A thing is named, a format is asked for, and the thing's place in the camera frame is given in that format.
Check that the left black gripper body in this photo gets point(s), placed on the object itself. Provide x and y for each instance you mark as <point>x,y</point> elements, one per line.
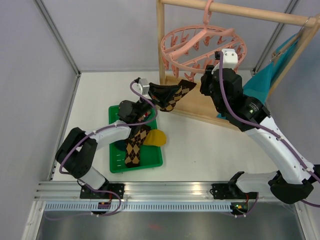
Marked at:
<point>145,107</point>

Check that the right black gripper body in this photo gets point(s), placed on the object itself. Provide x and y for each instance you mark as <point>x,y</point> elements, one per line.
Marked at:
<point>207,87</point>

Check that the brown argyle sock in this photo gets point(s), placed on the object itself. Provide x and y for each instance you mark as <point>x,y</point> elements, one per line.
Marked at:
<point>185,87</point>
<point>133,147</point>

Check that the pink round clip hanger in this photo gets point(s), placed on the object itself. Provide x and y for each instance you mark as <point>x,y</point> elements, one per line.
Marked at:
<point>192,48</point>

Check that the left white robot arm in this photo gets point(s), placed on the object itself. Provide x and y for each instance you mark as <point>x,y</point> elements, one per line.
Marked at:
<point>131,134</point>

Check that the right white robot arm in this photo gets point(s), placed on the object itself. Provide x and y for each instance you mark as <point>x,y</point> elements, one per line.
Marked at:
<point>294,178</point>

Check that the yellow sock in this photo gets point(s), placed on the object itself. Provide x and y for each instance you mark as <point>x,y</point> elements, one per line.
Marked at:
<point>156,138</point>

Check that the teal reindeer sock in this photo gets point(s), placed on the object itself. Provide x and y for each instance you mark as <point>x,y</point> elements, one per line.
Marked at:
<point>121,144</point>

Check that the teal cloth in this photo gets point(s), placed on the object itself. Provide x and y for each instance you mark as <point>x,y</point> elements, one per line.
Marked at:
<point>259,85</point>

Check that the green plastic tray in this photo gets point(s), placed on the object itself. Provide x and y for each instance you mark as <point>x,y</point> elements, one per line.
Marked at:
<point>150,156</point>

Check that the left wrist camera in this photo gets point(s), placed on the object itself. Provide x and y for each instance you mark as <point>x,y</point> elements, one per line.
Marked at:
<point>142,87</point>

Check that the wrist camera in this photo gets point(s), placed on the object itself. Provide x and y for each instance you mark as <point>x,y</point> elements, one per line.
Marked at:
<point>142,87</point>
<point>229,61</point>

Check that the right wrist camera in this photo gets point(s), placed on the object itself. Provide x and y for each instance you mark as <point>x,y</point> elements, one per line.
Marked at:
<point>229,61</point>

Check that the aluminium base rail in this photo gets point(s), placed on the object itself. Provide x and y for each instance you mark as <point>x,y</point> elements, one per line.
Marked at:
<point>147,191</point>

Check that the white cable duct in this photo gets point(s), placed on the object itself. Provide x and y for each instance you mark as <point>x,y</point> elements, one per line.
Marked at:
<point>144,206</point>

